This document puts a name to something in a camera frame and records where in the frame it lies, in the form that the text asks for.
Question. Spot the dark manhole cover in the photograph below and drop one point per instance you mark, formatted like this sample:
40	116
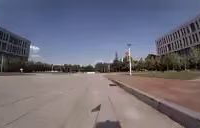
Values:
112	84

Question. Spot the white lamp pole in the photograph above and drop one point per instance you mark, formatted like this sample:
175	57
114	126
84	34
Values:
130	60

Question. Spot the grey paved road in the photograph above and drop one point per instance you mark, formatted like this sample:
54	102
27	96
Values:
54	96

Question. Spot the row of trees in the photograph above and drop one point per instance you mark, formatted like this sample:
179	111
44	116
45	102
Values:
161	61

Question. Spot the grey stone kerb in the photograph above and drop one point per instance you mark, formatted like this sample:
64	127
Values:
154	102

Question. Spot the grass strip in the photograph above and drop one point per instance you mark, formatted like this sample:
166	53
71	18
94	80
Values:
174	74

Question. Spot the red brick pavement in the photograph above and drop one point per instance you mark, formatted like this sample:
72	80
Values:
184	90

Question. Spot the grey building with window grid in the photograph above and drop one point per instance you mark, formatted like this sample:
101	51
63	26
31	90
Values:
188	35

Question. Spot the dark glass building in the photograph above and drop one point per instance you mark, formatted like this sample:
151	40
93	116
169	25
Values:
4	46

